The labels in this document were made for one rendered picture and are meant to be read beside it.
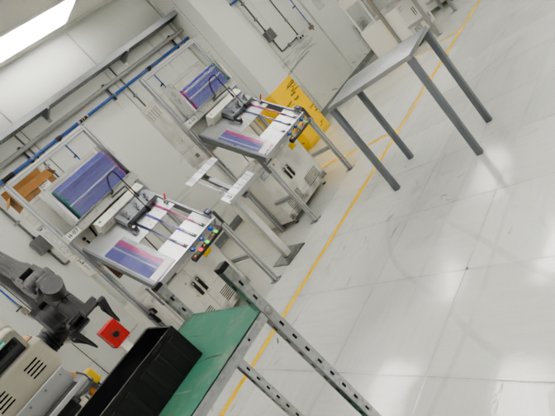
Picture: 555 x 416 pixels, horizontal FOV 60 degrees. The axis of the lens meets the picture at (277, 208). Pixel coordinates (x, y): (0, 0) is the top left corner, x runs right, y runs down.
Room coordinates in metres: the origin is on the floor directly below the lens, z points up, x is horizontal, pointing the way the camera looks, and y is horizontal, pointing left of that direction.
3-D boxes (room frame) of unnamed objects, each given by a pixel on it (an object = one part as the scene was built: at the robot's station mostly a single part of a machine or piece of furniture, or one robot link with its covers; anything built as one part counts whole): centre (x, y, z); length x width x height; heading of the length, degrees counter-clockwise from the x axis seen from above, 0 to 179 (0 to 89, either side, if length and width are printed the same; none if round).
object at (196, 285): (3.93, 1.05, 0.31); 0.70 x 0.65 x 0.62; 125
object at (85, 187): (3.86, 0.93, 1.52); 0.51 x 0.13 x 0.27; 125
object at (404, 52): (3.21, -1.12, 0.40); 0.70 x 0.45 x 0.80; 42
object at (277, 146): (4.63, -0.25, 0.65); 1.01 x 0.73 x 1.29; 35
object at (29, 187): (4.04, 1.19, 1.82); 0.68 x 0.30 x 0.20; 125
